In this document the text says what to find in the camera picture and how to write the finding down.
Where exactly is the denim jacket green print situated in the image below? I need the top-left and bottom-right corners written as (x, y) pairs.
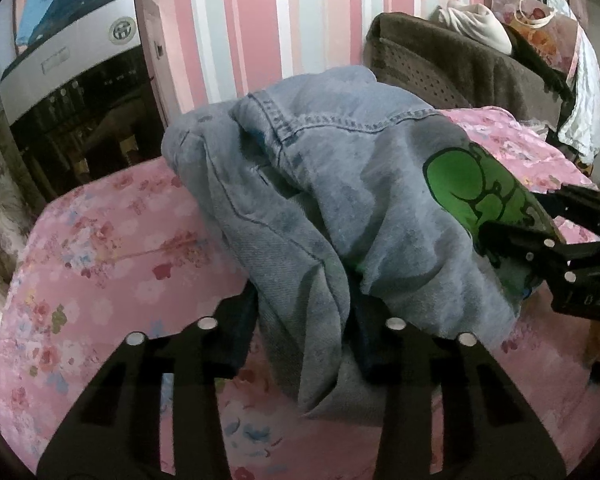
top-left (162, 66), bottom-right (556, 426)

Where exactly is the white quilted blanket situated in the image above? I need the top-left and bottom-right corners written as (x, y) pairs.
top-left (541, 0), bottom-right (600, 164)

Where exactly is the black garment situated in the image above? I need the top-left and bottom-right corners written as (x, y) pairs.
top-left (503, 24), bottom-right (573, 102)

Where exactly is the brown blanket covered furniture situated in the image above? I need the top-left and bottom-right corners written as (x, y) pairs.
top-left (364, 12), bottom-right (562, 129)

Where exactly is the pink floral bed sheet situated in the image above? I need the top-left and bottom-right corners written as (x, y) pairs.
top-left (0, 106), bottom-right (600, 480)

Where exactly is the pink floral gift bag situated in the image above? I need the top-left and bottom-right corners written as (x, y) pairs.
top-left (491, 0), bottom-right (579, 78)

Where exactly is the cream white garment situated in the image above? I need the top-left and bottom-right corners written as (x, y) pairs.
top-left (430, 0), bottom-right (513, 55)

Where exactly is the grey water dispenser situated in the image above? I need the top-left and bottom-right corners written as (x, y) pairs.
top-left (0, 0), bottom-right (181, 200)

